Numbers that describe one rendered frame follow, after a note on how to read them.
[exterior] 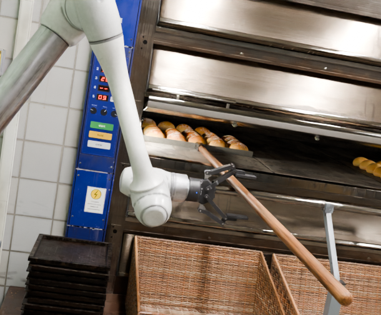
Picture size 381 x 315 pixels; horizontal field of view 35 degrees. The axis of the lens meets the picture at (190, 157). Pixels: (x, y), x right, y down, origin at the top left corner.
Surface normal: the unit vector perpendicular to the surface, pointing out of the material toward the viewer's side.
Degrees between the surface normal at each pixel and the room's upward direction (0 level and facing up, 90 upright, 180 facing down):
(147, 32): 90
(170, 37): 90
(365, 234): 70
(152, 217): 108
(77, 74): 90
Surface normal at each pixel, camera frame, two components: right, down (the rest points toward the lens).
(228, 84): 0.19, -0.16
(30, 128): 0.13, 0.18
